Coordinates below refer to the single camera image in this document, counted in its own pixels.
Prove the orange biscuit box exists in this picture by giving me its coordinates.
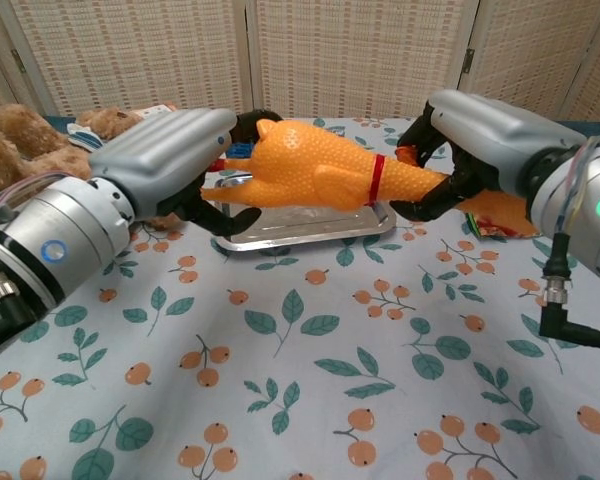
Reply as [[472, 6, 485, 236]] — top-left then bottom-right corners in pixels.
[[137, 103, 181, 120]]

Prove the woven folding screen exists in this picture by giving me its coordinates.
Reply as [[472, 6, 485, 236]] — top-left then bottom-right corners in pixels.
[[0, 0, 600, 124]]

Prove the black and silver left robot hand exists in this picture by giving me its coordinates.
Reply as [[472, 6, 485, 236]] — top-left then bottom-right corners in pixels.
[[87, 107, 284, 239]]

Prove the black left arm connector cable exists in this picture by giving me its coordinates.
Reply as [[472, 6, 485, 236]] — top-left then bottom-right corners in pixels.
[[0, 254, 37, 329]]

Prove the black arm connector cable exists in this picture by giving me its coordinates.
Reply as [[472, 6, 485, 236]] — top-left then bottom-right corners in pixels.
[[0, 254, 37, 329], [538, 232, 600, 354]]

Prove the brown teddy bear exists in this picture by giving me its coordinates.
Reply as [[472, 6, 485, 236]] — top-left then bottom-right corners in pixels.
[[0, 103, 186, 231]]

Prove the rectangular steel tray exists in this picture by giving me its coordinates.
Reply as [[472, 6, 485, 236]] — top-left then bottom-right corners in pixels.
[[214, 169, 399, 251]]

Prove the black right arm connector cable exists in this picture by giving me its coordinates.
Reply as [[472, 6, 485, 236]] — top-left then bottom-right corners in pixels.
[[538, 232, 600, 354]]

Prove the green snack bag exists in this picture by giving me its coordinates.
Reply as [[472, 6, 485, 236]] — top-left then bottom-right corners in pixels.
[[462, 209, 511, 241]]

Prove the floral leaf print tablecloth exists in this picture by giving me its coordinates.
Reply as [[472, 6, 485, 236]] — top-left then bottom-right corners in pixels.
[[0, 115, 600, 480]]

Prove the orange rubber chicken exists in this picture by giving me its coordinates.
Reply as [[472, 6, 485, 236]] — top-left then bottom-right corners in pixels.
[[199, 118, 537, 239]]

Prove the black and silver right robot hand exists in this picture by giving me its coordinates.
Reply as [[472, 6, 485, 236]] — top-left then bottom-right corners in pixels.
[[394, 89, 589, 224]]

